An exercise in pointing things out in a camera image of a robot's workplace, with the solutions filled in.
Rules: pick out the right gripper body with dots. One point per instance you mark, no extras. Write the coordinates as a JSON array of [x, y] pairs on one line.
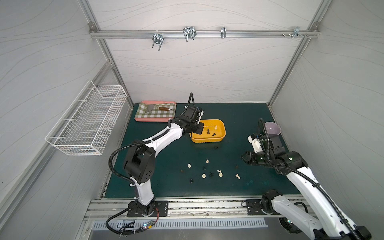
[[250, 156]]

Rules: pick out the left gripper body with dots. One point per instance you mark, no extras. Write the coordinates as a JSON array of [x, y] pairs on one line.
[[196, 127]]

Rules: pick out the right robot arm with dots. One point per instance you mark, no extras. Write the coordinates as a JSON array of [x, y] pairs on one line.
[[329, 221]]

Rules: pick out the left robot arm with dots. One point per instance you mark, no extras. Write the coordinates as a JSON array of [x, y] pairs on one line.
[[140, 160]]

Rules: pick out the yellow plastic storage box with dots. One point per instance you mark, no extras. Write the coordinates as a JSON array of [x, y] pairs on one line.
[[210, 124]]

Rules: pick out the purple bowl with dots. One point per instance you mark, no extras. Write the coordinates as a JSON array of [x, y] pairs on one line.
[[273, 128]]

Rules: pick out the pink tray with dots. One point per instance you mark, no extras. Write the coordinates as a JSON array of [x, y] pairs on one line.
[[154, 119]]

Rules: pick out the green checkered cloth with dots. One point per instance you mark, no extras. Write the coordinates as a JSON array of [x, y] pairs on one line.
[[141, 112]]

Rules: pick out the metal hook clamp middle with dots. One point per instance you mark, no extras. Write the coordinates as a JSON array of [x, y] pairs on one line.
[[189, 33]]

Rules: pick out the metal hook clamp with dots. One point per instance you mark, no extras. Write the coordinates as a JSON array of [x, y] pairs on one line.
[[296, 33], [189, 33], [158, 39]]

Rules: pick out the metal hook clamp left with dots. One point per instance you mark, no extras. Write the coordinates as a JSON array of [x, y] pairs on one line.
[[158, 39]]

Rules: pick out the metal hook small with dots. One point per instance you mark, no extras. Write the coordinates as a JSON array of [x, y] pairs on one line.
[[223, 32]]

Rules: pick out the metal hook clamp right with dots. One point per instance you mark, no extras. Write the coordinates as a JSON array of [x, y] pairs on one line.
[[296, 33]]

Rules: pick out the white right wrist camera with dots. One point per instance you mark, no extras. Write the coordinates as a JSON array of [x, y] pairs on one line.
[[255, 142]]

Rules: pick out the wooden handled spatula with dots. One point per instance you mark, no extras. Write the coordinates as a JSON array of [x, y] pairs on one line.
[[154, 107]]

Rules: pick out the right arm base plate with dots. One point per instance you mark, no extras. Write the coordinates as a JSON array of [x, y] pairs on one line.
[[254, 207]]

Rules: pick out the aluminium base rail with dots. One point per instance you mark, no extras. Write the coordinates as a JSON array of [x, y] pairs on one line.
[[178, 208]]

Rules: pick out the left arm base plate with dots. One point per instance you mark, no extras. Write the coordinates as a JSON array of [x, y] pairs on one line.
[[154, 209]]

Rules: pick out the white wire basket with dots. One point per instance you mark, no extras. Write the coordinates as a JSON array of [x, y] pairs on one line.
[[85, 127]]

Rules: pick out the aluminium crossbar rail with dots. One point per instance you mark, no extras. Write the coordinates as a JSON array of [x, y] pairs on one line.
[[201, 34]]

